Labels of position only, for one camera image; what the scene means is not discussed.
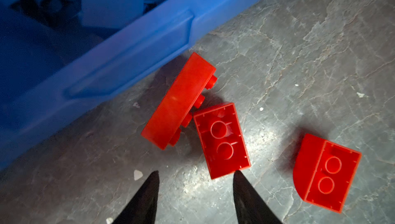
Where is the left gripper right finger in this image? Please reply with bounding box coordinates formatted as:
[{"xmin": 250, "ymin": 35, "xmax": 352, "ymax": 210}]
[{"xmin": 233, "ymin": 170, "xmax": 282, "ymax": 224}]

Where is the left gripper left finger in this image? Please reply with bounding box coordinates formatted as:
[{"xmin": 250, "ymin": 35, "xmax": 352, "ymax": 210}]
[{"xmin": 113, "ymin": 170, "xmax": 160, "ymax": 224}]

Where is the blue three-compartment bin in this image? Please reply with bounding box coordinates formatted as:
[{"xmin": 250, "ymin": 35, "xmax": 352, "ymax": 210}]
[{"xmin": 1, "ymin": 0, "xmax": 259, "ymax": 169}]

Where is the red rounded lego brick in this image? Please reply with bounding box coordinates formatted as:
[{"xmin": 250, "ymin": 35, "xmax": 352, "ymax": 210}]
[{"xmin": 293, "ymin": 134, "xmax": 362, "ymax": 213}]

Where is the red lego upside down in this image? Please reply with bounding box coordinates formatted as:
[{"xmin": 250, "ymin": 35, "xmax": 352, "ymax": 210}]
[{"xmin": 193, "ymin": 103, "xmax": 251, "ymax": 179}]

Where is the long red lego top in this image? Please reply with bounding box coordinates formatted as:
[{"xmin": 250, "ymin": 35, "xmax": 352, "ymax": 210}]
[{"xmin": 141, "ymin": 53, "xmax": 217, "ymax": 150}]

